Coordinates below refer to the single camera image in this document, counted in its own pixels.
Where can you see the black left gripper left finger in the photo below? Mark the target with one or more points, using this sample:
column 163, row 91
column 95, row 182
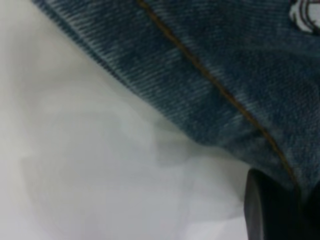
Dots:
column 270, row 212

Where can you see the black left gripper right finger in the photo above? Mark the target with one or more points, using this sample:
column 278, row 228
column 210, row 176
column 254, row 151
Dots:
column 313, row 220

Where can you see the blue denim shorts with print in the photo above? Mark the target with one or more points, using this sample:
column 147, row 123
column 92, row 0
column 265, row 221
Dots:
column 225, row 50

